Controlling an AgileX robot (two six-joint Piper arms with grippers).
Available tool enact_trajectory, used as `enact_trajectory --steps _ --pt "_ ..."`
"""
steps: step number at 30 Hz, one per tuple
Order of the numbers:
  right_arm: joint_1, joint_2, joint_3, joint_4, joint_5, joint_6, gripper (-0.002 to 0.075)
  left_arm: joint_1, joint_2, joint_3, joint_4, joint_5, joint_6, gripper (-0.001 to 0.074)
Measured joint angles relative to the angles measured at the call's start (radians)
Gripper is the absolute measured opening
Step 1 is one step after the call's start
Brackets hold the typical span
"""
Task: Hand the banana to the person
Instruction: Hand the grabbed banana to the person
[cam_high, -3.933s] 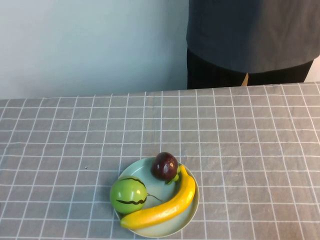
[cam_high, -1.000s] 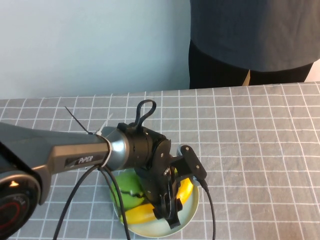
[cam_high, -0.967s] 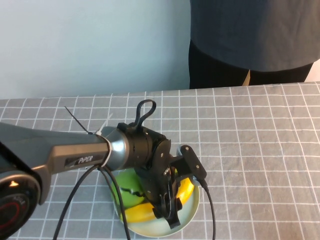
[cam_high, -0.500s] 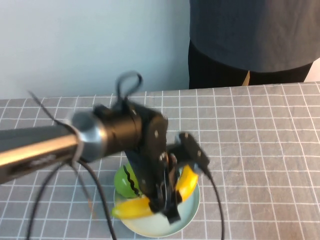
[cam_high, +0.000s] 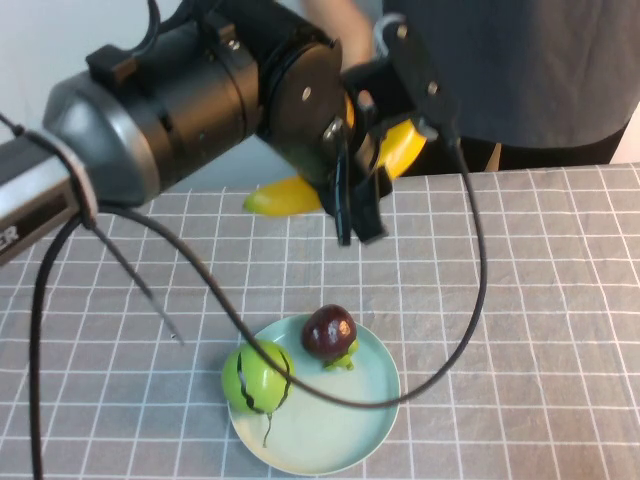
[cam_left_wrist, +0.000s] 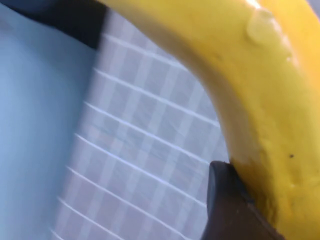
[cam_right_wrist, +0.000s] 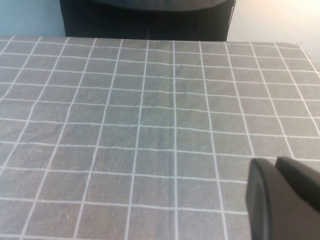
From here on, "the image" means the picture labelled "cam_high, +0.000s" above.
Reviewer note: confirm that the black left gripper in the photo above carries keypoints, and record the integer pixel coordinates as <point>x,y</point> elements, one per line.
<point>370,82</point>

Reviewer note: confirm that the yellow toy banana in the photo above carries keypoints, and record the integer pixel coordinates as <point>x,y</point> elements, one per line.
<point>285,197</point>

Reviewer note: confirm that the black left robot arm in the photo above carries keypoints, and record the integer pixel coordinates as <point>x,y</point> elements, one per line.
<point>200,100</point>

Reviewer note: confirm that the person's bare forearm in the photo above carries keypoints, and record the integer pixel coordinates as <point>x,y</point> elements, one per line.
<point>345,30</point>

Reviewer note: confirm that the dark purple toy mangosteen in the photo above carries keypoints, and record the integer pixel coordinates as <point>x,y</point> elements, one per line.
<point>327,332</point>

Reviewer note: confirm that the grey checked tablecloth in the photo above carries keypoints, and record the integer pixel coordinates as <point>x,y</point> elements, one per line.
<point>525,300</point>

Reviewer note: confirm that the green striped toy watermelon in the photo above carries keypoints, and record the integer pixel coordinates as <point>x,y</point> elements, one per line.
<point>257,380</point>

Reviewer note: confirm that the black trousers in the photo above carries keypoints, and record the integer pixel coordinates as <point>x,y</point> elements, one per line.
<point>550,155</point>

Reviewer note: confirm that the light blue round plate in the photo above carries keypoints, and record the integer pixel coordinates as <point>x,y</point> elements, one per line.
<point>330,430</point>

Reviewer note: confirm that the dark grey shirt torso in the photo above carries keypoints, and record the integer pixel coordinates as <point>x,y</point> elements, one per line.
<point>540,65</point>

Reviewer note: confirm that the grey zip tie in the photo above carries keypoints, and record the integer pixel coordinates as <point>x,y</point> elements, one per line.
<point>75,175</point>

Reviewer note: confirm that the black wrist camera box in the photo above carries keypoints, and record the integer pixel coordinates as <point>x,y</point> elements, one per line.
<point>417,65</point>

